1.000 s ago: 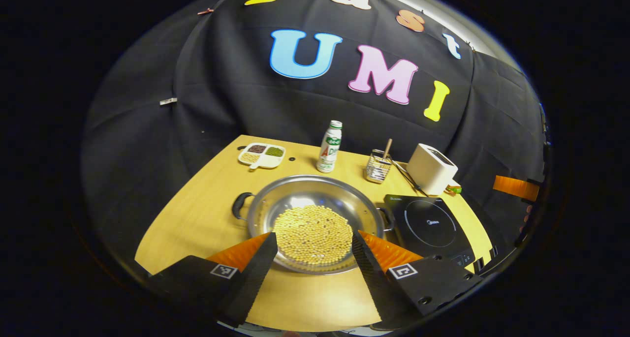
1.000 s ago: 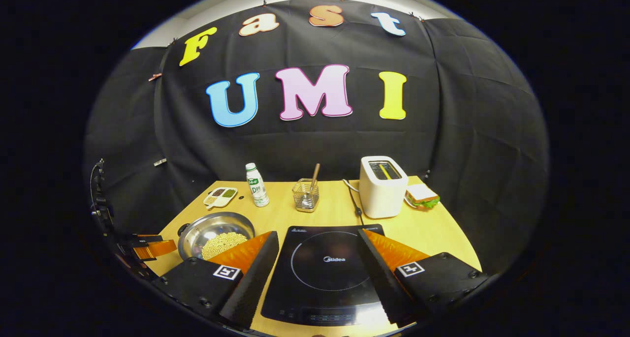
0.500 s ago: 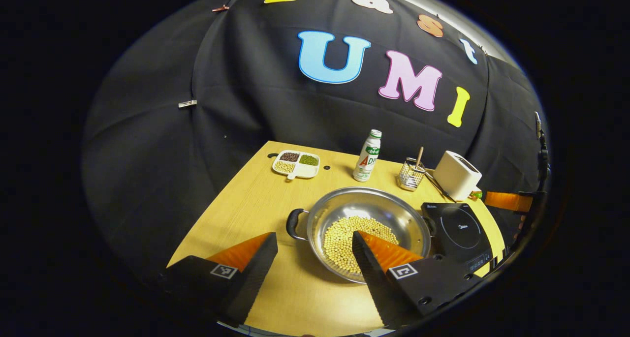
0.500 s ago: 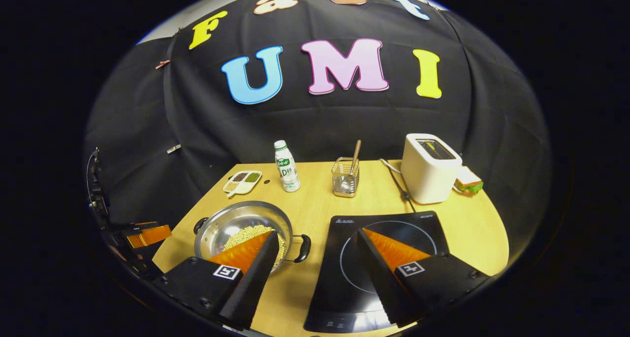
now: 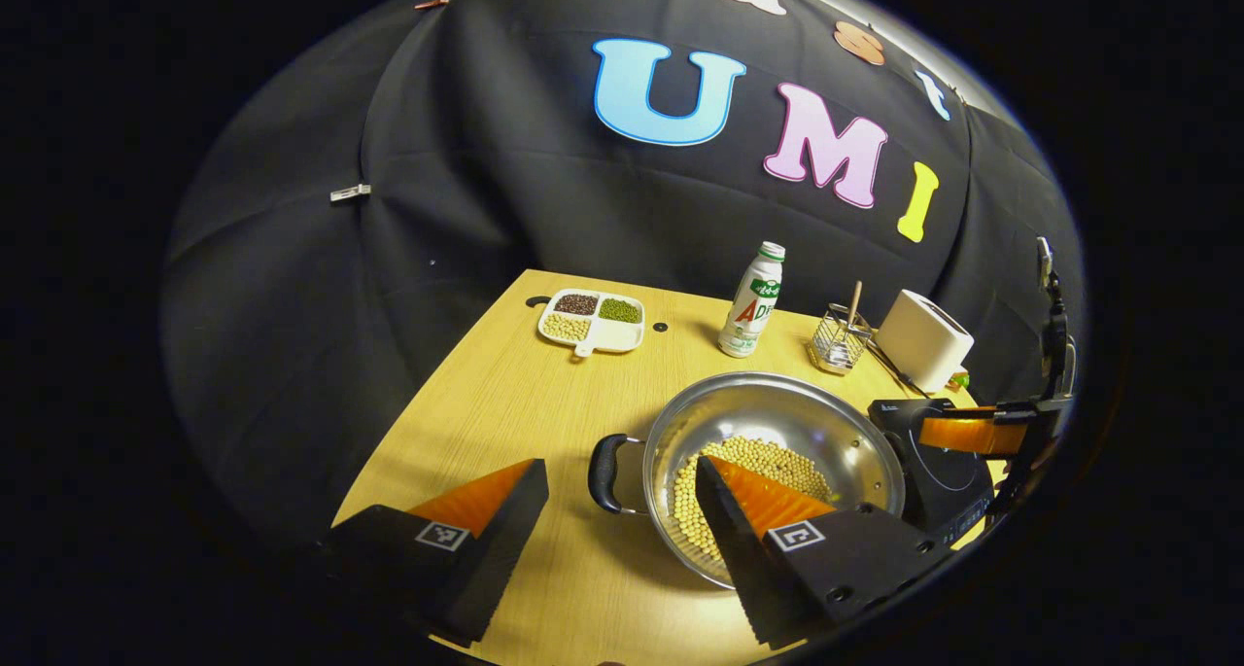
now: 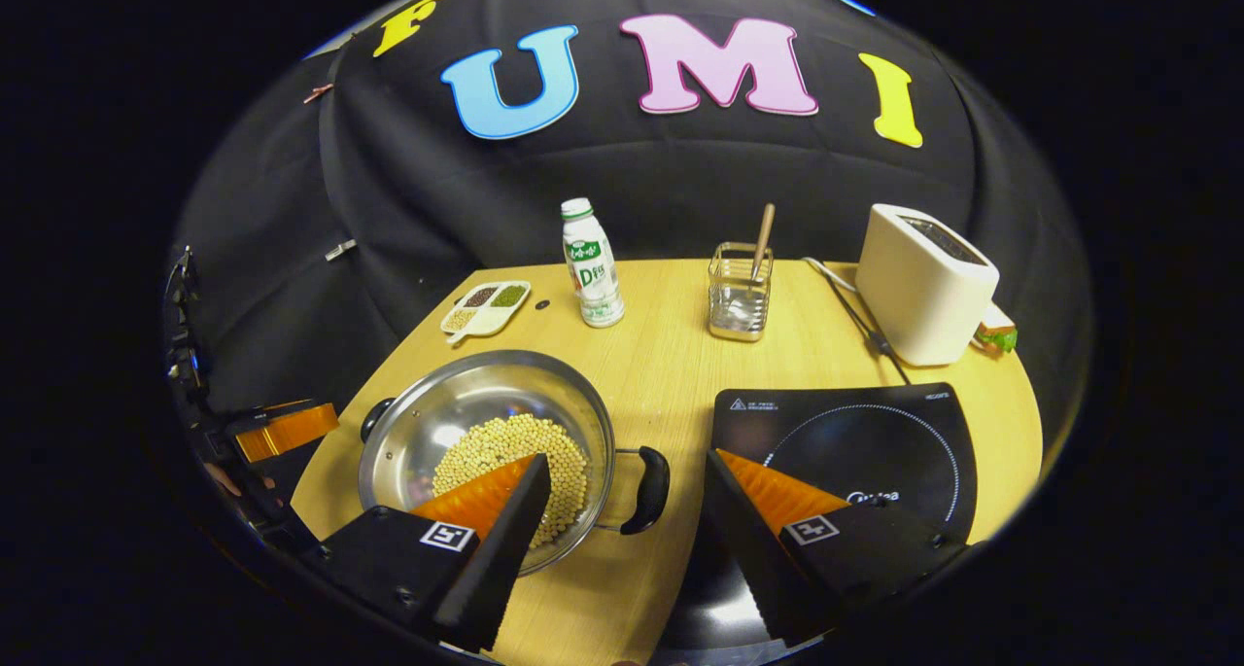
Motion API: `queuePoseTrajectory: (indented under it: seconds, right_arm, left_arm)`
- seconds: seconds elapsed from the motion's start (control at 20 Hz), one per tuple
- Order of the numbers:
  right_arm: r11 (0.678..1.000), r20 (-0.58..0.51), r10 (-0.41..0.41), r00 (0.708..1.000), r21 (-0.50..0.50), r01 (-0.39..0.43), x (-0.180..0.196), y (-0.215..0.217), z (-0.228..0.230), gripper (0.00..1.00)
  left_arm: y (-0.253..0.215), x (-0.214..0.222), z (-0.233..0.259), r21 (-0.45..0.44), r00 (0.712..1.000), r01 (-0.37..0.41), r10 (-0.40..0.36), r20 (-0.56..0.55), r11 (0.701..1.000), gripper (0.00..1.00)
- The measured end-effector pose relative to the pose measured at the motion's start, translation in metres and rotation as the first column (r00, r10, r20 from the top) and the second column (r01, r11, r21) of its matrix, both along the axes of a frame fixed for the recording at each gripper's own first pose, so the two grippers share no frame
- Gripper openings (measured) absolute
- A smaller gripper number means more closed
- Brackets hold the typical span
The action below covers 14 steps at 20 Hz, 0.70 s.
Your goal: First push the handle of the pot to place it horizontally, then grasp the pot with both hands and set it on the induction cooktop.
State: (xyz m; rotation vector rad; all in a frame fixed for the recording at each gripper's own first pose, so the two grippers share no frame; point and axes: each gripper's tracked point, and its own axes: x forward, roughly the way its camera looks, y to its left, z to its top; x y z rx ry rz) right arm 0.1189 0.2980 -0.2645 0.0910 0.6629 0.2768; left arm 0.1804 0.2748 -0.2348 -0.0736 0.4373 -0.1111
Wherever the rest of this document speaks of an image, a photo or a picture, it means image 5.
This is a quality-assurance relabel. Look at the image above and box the wire utensil holder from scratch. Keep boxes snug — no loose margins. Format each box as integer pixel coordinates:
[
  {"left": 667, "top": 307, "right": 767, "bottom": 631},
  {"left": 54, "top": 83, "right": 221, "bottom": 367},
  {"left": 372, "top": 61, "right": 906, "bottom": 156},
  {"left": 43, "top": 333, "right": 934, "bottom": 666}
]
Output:
[{"left": 809, "top": 303, "right": 874, "bottom": 373}]

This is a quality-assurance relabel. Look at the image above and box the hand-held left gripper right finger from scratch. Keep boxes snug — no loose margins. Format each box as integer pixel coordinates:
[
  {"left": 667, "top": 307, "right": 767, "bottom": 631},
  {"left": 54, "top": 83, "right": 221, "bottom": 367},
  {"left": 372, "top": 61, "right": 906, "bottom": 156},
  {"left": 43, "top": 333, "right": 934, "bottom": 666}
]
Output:
[{"left": 694, "top": 454, "right": 958, "bottom": 650}]

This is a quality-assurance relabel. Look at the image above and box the stainless steel pot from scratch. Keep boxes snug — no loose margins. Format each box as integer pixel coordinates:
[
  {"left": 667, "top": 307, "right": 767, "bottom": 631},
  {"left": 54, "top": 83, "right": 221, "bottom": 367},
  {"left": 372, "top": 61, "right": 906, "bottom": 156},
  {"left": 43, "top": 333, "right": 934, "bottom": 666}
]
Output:
[{"left": 587, "top": 371, "right": 907, "bottom": 590}]

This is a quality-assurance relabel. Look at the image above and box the black power cable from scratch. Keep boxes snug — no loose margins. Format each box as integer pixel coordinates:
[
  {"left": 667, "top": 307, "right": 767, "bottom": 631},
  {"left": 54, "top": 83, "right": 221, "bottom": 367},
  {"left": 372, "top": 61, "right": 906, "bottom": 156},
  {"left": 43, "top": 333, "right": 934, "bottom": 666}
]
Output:
[{"left": 868, "top": 340, "right": 931, "bottom": 399}]

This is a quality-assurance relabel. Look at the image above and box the white toaster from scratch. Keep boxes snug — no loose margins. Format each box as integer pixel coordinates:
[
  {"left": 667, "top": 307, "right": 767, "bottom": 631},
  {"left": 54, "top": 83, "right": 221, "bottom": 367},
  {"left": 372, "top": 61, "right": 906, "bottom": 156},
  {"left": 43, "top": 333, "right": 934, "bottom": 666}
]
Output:
[{"left": 874, "top": 290, "right": 976, "bottom": 396}]

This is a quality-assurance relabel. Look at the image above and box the black induction cooktop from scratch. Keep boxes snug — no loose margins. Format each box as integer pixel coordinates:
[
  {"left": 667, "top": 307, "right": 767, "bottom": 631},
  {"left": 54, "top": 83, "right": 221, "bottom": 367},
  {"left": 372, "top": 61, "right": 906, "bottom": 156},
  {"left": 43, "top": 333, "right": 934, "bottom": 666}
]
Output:
[{"left": 868, "top": 398, "right": 996, "bottom": 548}]

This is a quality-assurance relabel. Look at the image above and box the black backdrop cloth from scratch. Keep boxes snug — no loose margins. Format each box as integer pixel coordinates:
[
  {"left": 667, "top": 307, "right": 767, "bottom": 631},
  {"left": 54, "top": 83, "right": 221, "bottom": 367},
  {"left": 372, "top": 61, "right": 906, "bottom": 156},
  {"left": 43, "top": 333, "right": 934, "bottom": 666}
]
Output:
[{"left": 160, "top": 0, "right": 1087, "bottom": 550}]

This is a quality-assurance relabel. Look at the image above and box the pile of soybeans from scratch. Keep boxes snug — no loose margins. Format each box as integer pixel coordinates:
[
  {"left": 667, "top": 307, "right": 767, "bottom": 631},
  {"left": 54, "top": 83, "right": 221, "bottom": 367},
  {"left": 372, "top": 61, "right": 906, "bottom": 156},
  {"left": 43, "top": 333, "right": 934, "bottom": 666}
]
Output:
[{"left": 673, "top": 437, "right": 835, "bottom": 562}]

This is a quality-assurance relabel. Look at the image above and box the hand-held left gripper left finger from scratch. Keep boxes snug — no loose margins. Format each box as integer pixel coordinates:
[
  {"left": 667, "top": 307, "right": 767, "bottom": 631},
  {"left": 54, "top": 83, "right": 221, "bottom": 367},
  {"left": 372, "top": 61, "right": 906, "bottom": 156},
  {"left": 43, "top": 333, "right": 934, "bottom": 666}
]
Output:
[{"left": 321, "top": 458, "right": 551, "bottom": 649}]

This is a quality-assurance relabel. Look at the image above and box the white divided bean dish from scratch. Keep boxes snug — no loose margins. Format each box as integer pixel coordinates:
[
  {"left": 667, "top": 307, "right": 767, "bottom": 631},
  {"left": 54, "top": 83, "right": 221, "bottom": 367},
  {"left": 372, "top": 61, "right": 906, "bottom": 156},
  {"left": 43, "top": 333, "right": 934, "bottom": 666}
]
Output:
[{"left": 537, "top": 289, "right": 646, "bottom": 358}]

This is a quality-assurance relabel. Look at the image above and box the white drink bottle green label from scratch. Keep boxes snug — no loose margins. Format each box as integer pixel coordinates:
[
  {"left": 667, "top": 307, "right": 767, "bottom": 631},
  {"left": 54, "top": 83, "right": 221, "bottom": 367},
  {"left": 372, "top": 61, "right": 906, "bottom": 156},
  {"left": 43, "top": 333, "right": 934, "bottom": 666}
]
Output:
[{"left": 717, "top": 241, "right": 786, "bottom": 359}]

